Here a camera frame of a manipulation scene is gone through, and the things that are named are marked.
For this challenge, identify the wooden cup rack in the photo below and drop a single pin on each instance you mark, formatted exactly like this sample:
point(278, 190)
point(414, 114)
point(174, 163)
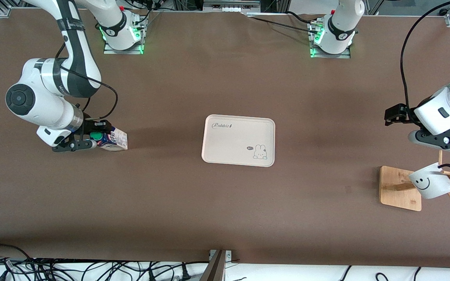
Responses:
point(395, 195)

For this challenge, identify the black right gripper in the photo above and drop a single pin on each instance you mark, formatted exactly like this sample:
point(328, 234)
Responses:
point(91, 126)

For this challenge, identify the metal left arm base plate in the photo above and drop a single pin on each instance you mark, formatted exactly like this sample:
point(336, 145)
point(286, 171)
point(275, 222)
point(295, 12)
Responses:
point(344, 54)

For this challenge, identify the cream rabbit print tray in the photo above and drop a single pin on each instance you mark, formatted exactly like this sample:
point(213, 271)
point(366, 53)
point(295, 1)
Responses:
point(233, 144)

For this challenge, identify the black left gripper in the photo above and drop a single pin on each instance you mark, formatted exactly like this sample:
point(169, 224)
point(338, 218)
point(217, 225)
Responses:
point(402, 113)

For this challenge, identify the blue white milk carton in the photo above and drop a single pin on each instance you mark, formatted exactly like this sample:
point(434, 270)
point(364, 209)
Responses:
point(115, 141)

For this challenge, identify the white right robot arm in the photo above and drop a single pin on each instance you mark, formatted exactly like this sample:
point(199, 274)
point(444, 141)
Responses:
point(41, 101)

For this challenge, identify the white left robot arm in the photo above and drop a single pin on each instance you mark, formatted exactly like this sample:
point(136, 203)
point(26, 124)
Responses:
point(443, 111)

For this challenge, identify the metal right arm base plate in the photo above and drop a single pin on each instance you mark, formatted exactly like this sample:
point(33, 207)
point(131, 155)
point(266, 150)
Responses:
point(131, 50)

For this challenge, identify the aluminium frame post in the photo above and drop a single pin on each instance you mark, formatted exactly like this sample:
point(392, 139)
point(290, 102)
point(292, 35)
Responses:
point(215, 269)

